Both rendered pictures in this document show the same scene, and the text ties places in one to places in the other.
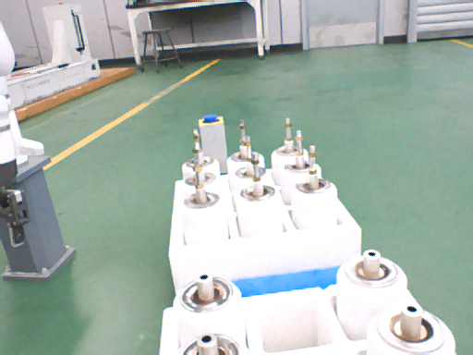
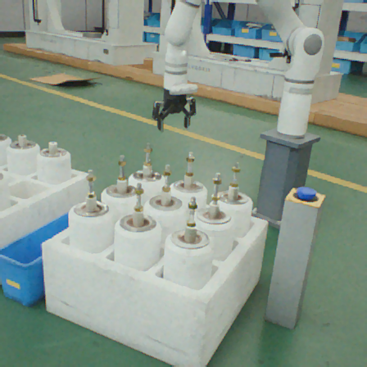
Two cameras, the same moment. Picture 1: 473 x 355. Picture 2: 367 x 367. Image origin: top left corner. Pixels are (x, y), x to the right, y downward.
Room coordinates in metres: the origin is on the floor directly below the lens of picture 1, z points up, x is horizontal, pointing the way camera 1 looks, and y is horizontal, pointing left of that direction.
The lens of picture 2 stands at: (1.39, -0.83, 0.68)
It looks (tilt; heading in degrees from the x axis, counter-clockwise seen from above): 23 degrees down; 118
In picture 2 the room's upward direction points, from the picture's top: 4 degrees clockwise
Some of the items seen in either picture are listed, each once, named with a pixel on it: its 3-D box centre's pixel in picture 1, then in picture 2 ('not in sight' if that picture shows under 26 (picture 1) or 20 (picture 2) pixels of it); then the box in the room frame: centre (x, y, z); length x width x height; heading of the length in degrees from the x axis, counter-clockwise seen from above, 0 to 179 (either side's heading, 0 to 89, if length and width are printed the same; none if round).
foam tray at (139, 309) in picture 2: (256, 233); (162, 264); (0.92, -0.04, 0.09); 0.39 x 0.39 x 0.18; 3
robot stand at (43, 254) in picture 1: (26, 218); (283, 177); (1.02, 0.57, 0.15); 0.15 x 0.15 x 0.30; 77
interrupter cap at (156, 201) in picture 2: (250, 173); (165, 203); (0.92, -0.04, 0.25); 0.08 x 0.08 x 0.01
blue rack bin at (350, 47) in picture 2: not in sight; (348, 41); (0.35, 5.20, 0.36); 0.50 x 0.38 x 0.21; 77
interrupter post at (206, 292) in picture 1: (205, 287); (52, 148); (0.49, 0.06, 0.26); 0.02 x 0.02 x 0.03
